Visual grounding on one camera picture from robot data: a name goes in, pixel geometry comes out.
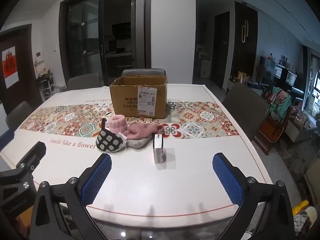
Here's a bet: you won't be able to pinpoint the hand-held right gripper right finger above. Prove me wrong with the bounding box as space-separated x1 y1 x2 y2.
212 152 298 240

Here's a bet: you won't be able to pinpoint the cluttered shoe rack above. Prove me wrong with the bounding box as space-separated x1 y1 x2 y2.
37 65 67 101

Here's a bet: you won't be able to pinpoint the light grey cloth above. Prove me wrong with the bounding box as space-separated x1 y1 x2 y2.
127 136 154 150

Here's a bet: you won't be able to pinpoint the dark sliding glass door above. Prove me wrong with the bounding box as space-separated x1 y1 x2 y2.
60 0 152 91

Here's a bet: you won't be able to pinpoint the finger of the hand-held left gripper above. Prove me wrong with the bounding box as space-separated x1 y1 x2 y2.
0 141 47 203

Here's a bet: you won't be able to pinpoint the brown cardboard box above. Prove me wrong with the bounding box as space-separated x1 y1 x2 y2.
109 74 168 119

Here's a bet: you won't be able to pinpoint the white rectangular gadget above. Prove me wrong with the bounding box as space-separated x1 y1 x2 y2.
153 134 166 164

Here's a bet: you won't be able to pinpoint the patterned tablecloth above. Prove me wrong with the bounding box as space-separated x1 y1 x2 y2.
0 84 274 230

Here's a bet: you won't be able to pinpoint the red white door poster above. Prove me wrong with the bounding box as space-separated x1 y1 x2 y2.
2 45 19 89

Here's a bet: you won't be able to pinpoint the brown wooden door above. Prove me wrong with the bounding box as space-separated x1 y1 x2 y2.
0 24 41 116

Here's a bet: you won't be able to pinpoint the colourful clothes pile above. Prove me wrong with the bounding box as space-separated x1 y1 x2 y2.
268 87 292 121

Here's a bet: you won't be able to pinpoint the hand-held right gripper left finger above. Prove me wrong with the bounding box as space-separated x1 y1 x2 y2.
29 152 112 240

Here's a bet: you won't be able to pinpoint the yellow white toy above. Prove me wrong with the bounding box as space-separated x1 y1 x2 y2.
292 201 319 233

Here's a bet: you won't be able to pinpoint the dark hallway door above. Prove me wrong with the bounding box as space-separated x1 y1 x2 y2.
214 12 231 89

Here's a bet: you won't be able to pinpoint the stacked white hallway boxes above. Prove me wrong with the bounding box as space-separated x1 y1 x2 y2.
199 45 212 79

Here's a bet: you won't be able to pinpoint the wooden high chair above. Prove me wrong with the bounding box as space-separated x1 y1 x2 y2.
254 105 293 153

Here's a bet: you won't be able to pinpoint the pink knitted cloth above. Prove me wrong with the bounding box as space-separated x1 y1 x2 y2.
124 122 159 140

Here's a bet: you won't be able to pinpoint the grey dining chair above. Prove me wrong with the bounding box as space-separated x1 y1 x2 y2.
5 101 35 131
67 73 101 91
222 82 270 141
121 68 167 78

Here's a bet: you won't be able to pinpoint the pink knitted cuff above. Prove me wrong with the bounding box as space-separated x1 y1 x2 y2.
107 114 128 136

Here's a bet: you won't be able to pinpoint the silver refrigerator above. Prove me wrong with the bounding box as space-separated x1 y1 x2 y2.
130 0 146 69

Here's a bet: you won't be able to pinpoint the dark slatted wall panel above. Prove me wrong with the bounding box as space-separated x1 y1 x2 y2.
234 1 258 81

